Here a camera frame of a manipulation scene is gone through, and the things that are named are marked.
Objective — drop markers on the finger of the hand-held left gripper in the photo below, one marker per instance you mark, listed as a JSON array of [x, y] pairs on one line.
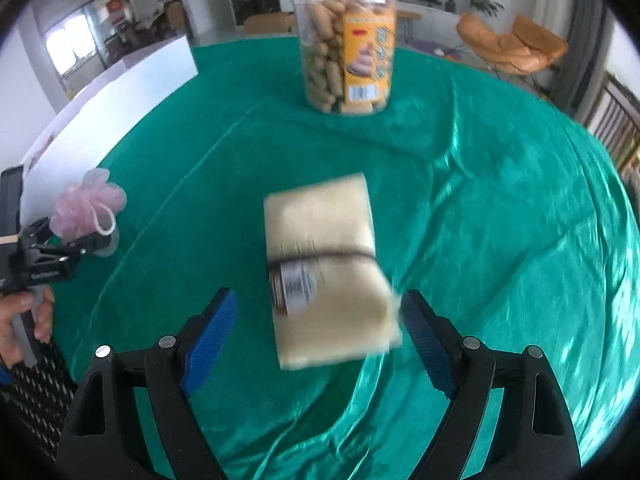
[[85, 245], [37, 232]]

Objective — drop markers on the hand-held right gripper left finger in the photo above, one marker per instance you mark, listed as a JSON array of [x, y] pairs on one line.
[[210, 345]]

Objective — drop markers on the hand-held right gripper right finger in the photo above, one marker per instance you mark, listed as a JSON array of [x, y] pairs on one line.
[[430, 345]]

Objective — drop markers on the pink mesh bath pouf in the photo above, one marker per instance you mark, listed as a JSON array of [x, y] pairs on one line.
[[85, 205]]

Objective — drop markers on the cream cloth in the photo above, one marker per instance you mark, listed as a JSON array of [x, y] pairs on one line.
[[325, 260]]

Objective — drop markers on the white cardboard box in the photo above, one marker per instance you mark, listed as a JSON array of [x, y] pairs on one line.
[[110, 90]]

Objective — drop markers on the person's left hand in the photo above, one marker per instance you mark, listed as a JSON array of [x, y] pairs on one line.
[[44, 315]]

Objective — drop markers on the green satin tablecloth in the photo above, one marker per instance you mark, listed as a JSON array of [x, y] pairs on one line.
[[475, 210]]

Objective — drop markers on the brown cardboard box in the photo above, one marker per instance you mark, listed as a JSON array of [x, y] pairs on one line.
[[267, 22]]

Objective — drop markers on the wooden slatted crib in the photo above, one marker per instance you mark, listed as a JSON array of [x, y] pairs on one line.
[[615, 120]]

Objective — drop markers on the clear plastic snack jar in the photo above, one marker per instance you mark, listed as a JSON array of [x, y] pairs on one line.
[[345, 50]]

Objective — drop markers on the orange lounge chair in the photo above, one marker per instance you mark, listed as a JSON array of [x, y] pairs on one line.
[[510, 45]]

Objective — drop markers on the grey curtain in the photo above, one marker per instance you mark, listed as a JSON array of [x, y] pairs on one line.
[[580, 50]]

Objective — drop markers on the white television cabinet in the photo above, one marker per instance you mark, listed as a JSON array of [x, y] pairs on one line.
[[425, 7]]

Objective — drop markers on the small dark potted plant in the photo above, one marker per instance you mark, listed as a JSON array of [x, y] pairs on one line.
[[450, 0]]

